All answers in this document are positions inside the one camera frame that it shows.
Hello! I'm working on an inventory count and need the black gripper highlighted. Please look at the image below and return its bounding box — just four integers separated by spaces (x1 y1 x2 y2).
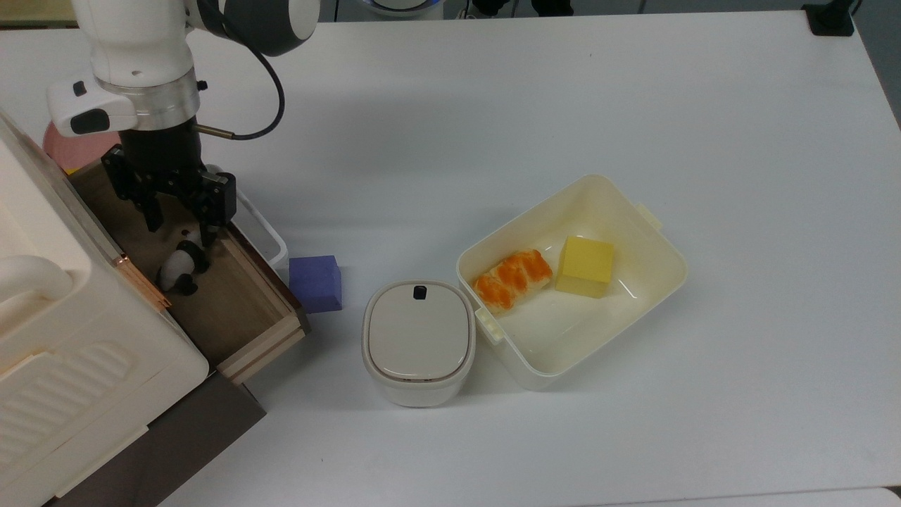
101 121 238 249

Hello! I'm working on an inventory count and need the black and white panda toy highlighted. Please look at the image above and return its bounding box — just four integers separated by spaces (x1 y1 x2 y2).
156 229 210 296

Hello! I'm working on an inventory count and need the open wooden drawer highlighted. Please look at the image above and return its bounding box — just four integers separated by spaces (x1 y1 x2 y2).
68 159 310 386

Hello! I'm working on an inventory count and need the orange striped bread toy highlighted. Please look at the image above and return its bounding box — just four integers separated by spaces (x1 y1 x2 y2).
472 249 553 315

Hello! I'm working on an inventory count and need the clear plastic container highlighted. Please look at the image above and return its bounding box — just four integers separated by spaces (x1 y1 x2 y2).
206 165 289 270

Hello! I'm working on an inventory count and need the pink round plate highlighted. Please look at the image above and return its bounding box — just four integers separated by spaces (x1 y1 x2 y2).
43 124 122 175

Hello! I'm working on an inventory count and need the purple foam cube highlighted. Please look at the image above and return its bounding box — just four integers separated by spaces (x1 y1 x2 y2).
289 255 344 314

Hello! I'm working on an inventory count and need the white plastic storage cabinet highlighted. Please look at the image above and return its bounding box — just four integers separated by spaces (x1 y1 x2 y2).
0 113 210 507

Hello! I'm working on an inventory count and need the dark brown cabinet base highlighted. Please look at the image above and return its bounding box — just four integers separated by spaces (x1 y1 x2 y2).
44 375 267 507

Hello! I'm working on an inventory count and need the small white lidded bin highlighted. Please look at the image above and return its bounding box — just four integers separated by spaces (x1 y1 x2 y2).
362 280 477 408

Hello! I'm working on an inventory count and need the cream plastic open box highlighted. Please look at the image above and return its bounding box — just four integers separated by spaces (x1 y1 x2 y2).
455 175 688 392

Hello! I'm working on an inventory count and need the yellow foam block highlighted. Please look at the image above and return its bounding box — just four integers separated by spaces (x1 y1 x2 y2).
555 236 616 299

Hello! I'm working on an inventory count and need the black table clamp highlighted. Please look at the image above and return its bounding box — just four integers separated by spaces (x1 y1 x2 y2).
802 0 862 37

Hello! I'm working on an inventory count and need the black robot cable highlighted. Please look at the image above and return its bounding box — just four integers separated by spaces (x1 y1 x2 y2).
196 0 286 141

